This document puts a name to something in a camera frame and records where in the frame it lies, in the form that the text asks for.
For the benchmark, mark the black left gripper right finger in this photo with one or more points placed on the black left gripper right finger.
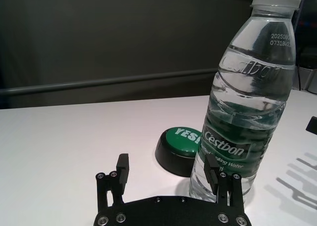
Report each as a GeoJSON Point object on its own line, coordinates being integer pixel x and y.
{"type": "Point", "coordinates": [213, 176]}

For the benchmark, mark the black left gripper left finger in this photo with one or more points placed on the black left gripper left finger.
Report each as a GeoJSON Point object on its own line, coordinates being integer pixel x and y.
{"type": "Point", "coordinates": [122, 176]}

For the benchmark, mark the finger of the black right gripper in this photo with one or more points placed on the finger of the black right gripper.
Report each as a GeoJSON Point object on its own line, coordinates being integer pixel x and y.
{"type": "Point", "coordinates": [312, 124]}

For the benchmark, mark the clear water bottle green label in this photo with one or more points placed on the clear water bottle green label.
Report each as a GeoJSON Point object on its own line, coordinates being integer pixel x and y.
{"type": "Point", "coordinates": [247, 99]}

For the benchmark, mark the green YES push button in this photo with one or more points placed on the green YES push button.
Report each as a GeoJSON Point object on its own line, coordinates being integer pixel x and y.
{"type": "Point", "coordinates": [180, 144]}

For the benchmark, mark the white monitor riser box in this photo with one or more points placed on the white monitor riser box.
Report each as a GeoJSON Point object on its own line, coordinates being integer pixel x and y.
{"type": "Point", "coordinates": [309, 77]}

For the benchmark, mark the dark grey wall rail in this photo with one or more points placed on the dark grey wall rail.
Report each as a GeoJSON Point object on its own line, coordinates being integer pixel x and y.
{"type": "Point", "coordinates": [99, 83]}

